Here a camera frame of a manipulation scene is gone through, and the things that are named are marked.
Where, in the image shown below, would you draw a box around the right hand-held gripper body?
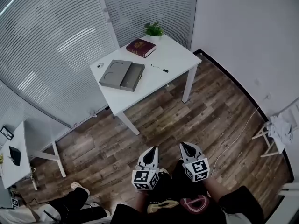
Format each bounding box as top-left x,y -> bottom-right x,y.
183,157 -> 210,183

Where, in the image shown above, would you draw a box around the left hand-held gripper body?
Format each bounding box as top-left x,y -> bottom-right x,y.
132,164 -> 160,191

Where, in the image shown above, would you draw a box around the grey box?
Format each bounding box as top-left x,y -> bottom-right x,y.
99,59 -> 146,93

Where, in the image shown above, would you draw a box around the white marker pen black cap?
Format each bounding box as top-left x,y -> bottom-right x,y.
150,63 -> 170,74

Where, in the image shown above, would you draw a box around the person's left forearm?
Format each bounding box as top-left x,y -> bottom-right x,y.
136,189 -> 150,214

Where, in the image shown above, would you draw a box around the person's right forearm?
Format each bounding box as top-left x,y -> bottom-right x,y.
202,176 -> 229,203

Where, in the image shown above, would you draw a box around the person's black trousers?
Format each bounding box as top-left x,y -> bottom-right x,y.
149,159 -> 208,198

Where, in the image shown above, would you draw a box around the person's black printed shirt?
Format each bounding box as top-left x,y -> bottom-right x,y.
109,185 -> 266,224

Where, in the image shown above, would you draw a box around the wooden rack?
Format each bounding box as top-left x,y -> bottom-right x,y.
251,122 -> 284,159

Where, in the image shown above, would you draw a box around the crumpled white cloth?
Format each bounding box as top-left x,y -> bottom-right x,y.
267,114 -> 295,147

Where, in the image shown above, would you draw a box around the white table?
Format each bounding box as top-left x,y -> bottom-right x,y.
89,34 -> 202,136

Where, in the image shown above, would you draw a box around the red hardcover book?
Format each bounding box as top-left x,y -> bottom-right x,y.
126,38 -> 157,59

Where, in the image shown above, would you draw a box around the black desk holder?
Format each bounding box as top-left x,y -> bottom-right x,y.
8,146 -> 22,167

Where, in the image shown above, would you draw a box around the white side desk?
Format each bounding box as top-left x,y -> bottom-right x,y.
0,121 -> 67,191

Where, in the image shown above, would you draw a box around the green potted plant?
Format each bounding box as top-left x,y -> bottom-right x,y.
143,22 -> 164,41

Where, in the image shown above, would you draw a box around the white floor cable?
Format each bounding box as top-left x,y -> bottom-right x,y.
211,107 -> 260,177

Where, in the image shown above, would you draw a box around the black picture frame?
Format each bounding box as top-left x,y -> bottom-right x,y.
0,125 -> 15,141

